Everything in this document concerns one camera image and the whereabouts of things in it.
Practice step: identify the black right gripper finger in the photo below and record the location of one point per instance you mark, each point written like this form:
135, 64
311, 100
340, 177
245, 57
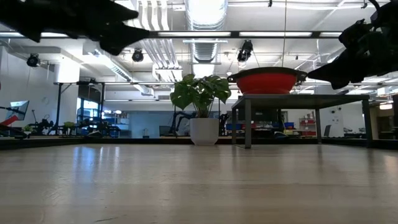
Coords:
335, 68
340, 84

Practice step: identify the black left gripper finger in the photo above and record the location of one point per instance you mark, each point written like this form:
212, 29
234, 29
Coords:
122, 39
119, 12

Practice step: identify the red collapsible colander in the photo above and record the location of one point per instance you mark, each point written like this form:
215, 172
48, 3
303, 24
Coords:
267, 83

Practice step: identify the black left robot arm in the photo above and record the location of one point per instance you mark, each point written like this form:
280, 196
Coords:
18, 15

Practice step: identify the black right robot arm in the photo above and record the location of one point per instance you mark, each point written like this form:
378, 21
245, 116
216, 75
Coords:
388, 12

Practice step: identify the background black robot arm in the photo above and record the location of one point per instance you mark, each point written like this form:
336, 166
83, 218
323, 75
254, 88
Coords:
178, 119

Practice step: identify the black ceiling spotlight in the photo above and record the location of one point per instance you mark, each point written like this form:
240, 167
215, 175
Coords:
33, 60
137, 55
245, 51

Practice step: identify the grey perforated metal shelf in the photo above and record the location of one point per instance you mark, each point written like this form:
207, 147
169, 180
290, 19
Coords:
298, 100

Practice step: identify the shelf with red bins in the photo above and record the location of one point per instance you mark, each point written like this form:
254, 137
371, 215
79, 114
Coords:
308, 133

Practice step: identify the blue storage bin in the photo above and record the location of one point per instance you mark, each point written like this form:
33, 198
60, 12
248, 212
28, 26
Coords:
289, 125

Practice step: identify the long ceiling strip light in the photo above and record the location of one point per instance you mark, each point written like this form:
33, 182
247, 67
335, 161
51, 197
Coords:
273, 34

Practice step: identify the black overhead beam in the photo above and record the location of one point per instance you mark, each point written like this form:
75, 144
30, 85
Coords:
248, 34

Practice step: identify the small green background plant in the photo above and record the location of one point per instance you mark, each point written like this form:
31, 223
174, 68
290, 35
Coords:
68, 124

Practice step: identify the tilted computer monitor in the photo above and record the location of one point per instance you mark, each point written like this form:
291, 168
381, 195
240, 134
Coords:
18, 109

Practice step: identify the red background bar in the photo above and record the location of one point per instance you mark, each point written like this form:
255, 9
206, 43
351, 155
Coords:
9, 120

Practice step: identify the green plant in white pot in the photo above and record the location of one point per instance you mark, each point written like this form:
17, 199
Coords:
203, 130

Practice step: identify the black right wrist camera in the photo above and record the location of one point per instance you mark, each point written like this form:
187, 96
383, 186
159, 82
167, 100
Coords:
354, 32

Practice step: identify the black aluminium table frame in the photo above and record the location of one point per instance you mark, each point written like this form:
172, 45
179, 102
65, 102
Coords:
342, 141

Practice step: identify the round silver ventilation duct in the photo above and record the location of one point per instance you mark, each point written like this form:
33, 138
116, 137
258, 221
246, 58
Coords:
205, 49

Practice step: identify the black background post frame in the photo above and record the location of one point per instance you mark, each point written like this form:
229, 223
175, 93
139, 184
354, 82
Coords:
58, 109

